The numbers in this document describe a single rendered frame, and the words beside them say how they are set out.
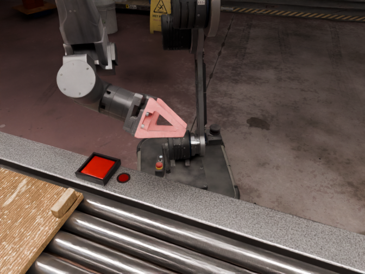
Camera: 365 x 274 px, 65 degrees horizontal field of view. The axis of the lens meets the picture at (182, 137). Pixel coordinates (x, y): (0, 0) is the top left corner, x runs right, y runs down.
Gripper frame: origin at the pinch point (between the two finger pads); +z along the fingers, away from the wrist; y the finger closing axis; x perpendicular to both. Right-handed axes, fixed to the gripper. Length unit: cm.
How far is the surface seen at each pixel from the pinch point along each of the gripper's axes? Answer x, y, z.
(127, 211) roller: -20.5, -4.0, -3.9
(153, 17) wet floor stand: 86, -339, -86
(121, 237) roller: -23.5, 0.7, -2.9
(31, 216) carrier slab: -27.0, -0.8, -20.8
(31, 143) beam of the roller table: -20.8, -21.8, -35.2
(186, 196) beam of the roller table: -14.3, -8.3, 6.5
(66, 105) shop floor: -40, -201, -101
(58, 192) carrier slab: -22.9, -5.8, -19.0
